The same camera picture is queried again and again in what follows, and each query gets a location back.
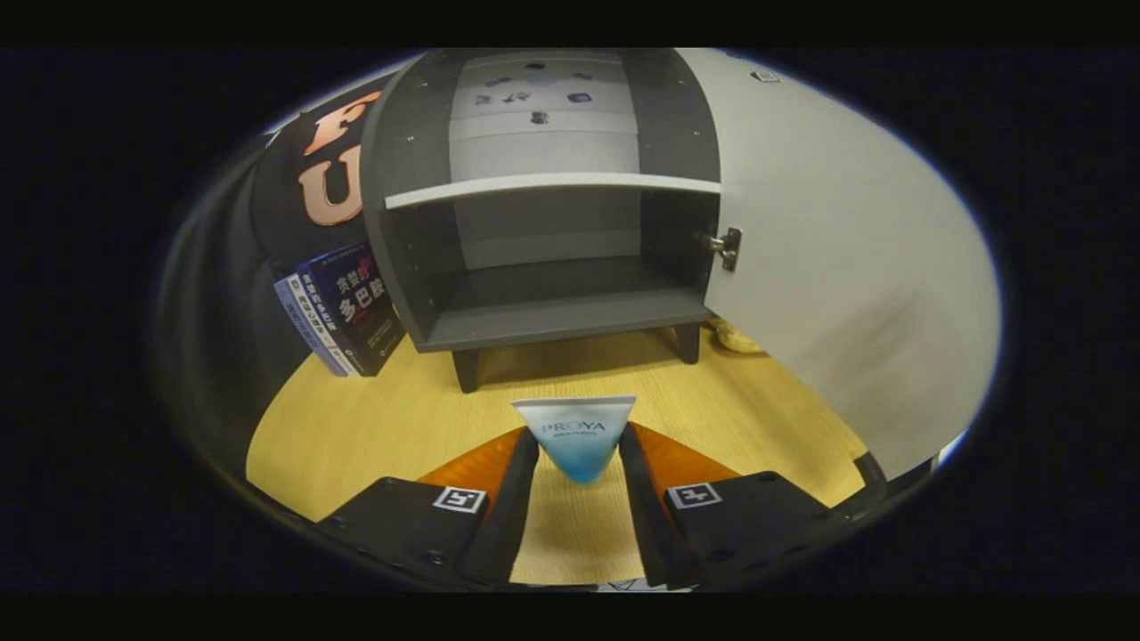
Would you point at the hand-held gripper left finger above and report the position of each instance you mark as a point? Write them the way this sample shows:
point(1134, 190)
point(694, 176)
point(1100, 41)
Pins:
point(508, 516)

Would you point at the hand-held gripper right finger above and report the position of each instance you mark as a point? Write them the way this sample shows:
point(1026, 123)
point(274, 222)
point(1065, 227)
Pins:
point(646, 516)

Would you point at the blue and white cosmetic tube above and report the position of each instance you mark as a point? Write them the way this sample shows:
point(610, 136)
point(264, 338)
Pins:
point(579, 445)

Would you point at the white cabinet door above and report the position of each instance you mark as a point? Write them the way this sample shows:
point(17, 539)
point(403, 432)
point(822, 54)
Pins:
point(846, 267)

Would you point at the pale yellow soft toy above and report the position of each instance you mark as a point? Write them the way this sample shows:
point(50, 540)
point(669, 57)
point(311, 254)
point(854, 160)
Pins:
point(737, 338)

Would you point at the dark grey cabinet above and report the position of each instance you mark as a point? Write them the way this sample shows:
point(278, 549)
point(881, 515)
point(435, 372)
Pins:
point(552, 312)

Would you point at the dark blue book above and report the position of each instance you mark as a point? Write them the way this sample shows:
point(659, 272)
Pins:
point(365, 303)

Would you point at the light blue book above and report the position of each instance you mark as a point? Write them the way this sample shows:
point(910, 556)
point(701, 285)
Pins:
point(294, 320)
point(313, 329)

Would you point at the black backdrop cloth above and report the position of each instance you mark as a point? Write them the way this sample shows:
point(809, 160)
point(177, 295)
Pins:
point(276, 178)

